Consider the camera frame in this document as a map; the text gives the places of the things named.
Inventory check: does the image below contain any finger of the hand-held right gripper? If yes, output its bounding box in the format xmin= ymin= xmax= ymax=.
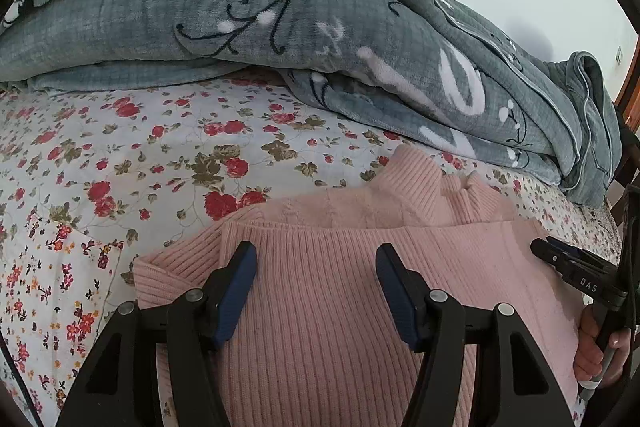
xmin=530 ymin=235 xmax=618 ymax=300

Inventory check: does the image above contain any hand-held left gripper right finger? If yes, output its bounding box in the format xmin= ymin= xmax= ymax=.
xmin=375 ymin=243 xmax=576 ymax=427

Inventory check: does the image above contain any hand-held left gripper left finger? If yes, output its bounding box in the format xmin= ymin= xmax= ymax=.
xmin=55 ymin=242 xmax=258 ymax=427

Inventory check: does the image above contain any pink knit sweater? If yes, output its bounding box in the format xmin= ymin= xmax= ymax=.
xmin=132 ymin=144 xmax=588 ymax=427

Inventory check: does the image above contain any person's right hand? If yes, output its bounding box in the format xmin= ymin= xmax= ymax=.
xmin=573 ymin=302 xmax=637 ymax=389

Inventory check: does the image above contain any floral bed sheet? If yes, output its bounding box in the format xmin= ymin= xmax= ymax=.
xmin=0 ymin=74 xmax=621 ymax=427

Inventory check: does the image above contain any brown wooden door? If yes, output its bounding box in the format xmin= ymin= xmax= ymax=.
xmin=615 ymin=72 xmax=640 ymax=130

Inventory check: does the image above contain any grey printed fleece blanket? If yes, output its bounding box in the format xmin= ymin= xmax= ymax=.
xmin=0 ymin=0 xmax=626 ymax=208

